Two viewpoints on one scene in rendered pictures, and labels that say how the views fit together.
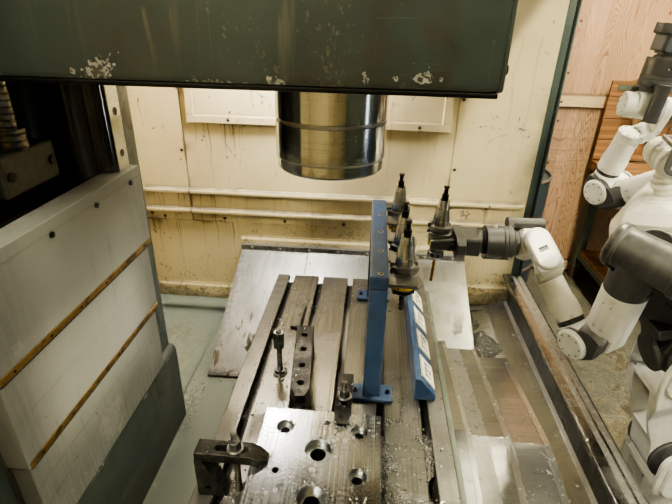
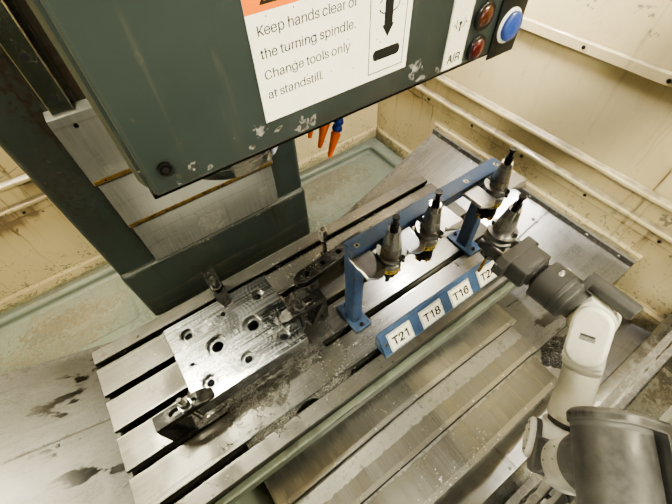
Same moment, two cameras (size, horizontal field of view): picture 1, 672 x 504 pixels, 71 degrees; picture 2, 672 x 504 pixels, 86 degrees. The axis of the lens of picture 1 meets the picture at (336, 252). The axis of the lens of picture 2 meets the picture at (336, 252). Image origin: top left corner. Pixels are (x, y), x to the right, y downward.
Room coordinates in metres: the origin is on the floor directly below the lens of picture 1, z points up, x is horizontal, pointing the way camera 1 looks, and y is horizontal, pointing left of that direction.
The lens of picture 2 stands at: (0.55, -0.45, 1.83)
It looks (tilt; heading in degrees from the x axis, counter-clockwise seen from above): 53 degrees down; 54
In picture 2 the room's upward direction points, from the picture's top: 3 degrees counter-clockwise
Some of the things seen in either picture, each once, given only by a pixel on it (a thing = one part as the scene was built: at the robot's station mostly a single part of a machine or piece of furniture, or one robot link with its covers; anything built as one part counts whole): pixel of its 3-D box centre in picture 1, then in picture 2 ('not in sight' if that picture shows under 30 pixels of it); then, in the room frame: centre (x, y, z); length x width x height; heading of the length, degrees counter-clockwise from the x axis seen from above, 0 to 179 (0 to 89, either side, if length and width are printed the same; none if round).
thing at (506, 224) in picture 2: (442, 212); (509, 219); (1.12, -0.27, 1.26); 0.04 x 0.04 x 0.07
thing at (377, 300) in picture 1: (374, 343); (353, 288); (0.86, -0.09, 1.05); 0.10 x 0.05 x 0.30; 86
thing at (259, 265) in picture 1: (345, 326); (443, 248); (1.34, -0.04, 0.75); 0.89 x 0.70 x 0.26; 86
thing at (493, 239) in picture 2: (439, 228); (501, 233); (1.12, -0.27, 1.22); 0.06 x 0.06 x 0.03
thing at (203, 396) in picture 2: not in sight; (188, 411); (0.39, -0.06, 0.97); 0.13 x 0.03 x 0.15; 176
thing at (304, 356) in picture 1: (302, 367); (331, 263); (0.91, 0.07, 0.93); 0.26 x 0.05 x 0.06; 1
